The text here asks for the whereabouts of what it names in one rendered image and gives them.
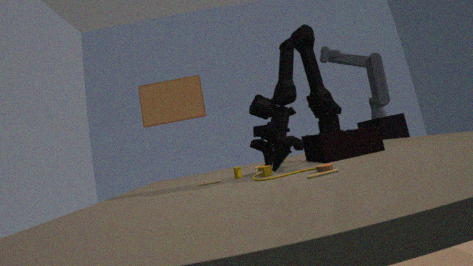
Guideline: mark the round wooden button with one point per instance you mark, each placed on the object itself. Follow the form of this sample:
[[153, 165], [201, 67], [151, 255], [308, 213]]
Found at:
[[324, 168]]

